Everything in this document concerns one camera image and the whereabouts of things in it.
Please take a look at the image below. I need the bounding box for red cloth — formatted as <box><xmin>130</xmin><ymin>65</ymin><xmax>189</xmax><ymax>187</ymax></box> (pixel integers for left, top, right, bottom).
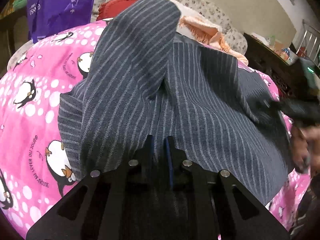
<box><xmin>96</xmin><ymin>0</ymin><xmax>145</xmax><ymax>22</ymax></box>

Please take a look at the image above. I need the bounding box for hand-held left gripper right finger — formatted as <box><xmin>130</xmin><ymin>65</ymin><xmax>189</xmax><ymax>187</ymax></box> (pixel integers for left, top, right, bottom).
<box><xmin>164</xmin><ymin>135</ymin><xmax>291</xmax><ymax>240</ymax></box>

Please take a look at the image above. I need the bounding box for grey floral quilt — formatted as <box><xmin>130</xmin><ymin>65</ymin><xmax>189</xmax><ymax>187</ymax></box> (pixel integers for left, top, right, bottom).
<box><xmin>91</xmin><ymin>0</ymin><xmax>247</xmax><ymax>55</ymax></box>

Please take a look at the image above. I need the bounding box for metal rack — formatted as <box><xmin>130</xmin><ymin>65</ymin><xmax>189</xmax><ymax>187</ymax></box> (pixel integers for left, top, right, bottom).
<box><xmin>296</xmin><ymin>20</ymin><xmax>320</xmax><ymax>68</ymax></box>

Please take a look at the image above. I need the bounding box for orange fringed scarf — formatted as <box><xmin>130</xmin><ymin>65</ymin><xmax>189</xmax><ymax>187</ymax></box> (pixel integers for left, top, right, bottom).
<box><xmin>179</xmin><ymin>15</ymin><xmax>249</xmax><ymax>67</ymax></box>

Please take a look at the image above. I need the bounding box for person's right hand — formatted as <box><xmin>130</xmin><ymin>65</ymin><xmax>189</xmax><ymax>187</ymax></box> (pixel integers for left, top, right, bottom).
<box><xmin>291</xmin><ymin>124</ymin><xmax>320</xmax><ymax>174</ymax></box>

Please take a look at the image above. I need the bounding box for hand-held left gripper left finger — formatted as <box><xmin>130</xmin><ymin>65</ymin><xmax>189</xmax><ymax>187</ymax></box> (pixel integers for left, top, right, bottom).
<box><xmin>25</xmin><ymin>135</ymin><xmax>154</xmax><ymax>240</ymax></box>

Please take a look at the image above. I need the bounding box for wooden side bench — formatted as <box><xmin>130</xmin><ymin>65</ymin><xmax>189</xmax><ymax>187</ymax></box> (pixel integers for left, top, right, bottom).
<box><xmin>0</xmin><ymin>5</ymin><xmax>33</xmax><ymax>63</ymax></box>

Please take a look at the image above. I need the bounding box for dark carved wooden cabinet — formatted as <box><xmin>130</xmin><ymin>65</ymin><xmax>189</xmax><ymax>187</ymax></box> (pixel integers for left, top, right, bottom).
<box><xmin>244</xmin><ymin>32</ymin><xmax>320</xmax><ymax>100</ymax></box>

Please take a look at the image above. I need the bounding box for person's patterned clothing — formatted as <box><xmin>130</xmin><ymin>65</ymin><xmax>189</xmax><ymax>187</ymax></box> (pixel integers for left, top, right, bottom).
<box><xmin>287</xmin><ymin>187</ymin><xmax>320</xmax><ymax>240</ymax></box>

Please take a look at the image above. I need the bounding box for purple tote bag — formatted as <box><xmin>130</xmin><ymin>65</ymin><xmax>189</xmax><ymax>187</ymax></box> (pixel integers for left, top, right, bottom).
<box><xmin>26</xmin><ymin>0</ymin><xmax>100</xmax><ymax>44</ymax></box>

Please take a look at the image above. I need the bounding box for clutter of packets and bottles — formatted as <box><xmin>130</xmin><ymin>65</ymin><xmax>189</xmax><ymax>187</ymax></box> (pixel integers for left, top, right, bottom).
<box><xmin>250</xmin><ymin>34</ymin><xmax>300</xmax><ymax>66</ymax></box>

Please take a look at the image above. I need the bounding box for pink penguin blanket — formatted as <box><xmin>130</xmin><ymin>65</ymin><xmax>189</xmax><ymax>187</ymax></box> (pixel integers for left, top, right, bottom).
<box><xmin>0</xmin><ymin>21</ymin><xmax>313</xmax><ymax>240</ymax></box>

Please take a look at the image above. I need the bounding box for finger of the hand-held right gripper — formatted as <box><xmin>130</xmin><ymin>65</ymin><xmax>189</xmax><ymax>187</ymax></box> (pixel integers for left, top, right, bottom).
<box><xmin>262</xmin><ymin>98</ymin><xmax>286</xmax><ymax>113</ymax></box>

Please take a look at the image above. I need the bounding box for grey pinstriped coat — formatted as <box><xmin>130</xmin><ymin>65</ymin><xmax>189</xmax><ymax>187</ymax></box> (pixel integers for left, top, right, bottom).
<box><xmin>57</xmin><ymin>0</ymin><xmax>295</xmax><ymax>207</ymax></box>

